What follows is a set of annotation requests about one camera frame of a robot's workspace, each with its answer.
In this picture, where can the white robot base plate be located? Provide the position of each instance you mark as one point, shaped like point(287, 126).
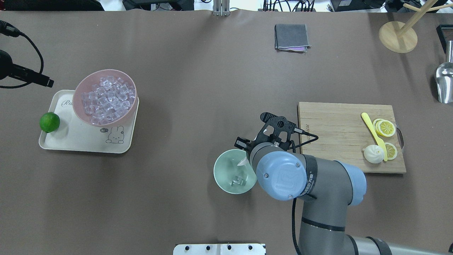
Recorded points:
point(220, 249)

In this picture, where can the clear ice cube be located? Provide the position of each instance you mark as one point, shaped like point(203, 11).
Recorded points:
point(238, 181)

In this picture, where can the pink bowl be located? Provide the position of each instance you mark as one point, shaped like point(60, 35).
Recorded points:
point(83, 86)

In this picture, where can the upper lemon slice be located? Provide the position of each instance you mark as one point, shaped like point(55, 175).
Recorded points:
point(384, 128)

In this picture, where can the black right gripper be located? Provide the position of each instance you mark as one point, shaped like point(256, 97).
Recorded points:
point(242, 143)

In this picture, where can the green lime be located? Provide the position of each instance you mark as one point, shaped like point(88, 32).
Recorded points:
point(49, 122)

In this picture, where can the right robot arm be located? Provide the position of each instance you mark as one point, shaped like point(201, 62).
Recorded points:
point(327, 188)

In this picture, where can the wooden mug tree stand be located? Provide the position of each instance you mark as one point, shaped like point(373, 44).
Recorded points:
point(401, 37)

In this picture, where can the grey folded cloth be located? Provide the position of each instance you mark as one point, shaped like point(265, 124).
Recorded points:
point(291, 37)

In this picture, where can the metal ice scoop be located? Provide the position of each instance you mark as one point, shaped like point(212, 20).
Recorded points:
point(444, 77)

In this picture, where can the bamboo cutting board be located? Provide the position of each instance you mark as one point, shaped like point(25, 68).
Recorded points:
point(343, 134)

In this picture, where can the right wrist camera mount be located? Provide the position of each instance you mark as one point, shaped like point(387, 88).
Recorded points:
point(277, 130)

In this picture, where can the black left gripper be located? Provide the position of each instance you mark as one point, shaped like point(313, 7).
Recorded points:
point(4, 64)

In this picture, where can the lower lemon slice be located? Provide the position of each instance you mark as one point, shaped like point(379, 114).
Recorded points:
point(391, 150)

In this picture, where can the lemon slice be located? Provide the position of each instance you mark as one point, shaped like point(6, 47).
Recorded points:
point(384, 128)
point(391, 150)

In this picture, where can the clear ice cubes pile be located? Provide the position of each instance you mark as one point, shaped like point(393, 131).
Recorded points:
point(110, 100)

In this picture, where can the cream rabbit tray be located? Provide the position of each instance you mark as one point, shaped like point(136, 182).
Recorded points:
point(74, 134)

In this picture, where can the yellow plastic knife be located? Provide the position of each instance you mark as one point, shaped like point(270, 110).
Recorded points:
point(365, 117)

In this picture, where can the white ceramic spoon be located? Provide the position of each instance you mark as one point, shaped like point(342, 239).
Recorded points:
point(244, 162)

